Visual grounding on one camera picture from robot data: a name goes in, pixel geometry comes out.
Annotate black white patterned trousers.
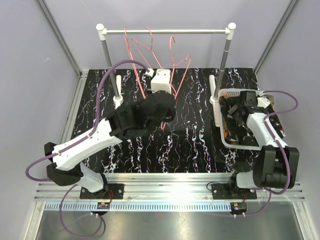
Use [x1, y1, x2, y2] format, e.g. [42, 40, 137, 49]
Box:
[219, 91, 288, 151]

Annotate pink wire hanger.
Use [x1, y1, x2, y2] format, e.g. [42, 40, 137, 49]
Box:
[123, 28, 146, 99]
[131, 27, 163, 69]
[161, 36, 192, 130]

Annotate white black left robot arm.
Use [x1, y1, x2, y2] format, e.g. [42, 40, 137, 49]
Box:
[46, 90, 176, 199]

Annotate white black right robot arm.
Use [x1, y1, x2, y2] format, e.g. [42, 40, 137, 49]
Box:
[226, 90, 300, 198]

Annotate white plastic laundry basket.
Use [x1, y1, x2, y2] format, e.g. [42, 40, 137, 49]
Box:
[218, 88, 269, 151]

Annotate white metal clothes rack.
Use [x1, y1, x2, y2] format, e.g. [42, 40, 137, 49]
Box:
[95, 21, 237, 127]

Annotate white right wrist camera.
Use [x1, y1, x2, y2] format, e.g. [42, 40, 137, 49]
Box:
[256, 91, 271, 109]

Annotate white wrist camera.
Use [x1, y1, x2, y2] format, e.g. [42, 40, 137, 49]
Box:
[145, 68, 172, 94]
[256, 91, 271, 109]

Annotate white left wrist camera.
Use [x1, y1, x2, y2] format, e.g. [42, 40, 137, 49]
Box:
[145, 68, 172, 94]

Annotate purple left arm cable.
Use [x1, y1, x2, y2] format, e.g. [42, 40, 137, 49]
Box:
[25, 59, 151, 237]

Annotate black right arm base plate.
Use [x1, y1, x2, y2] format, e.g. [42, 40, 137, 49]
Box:
[206, 182, 257, 200]

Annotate white slotted cable duct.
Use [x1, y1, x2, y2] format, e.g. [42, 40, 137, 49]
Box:
[44, 201, 231, 212]

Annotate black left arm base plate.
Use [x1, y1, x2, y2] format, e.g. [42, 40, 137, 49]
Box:
[79, 183, 125, 200]

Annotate aluminium extrusion rail frame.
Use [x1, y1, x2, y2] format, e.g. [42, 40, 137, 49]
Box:
[32, 68, 320, 240]

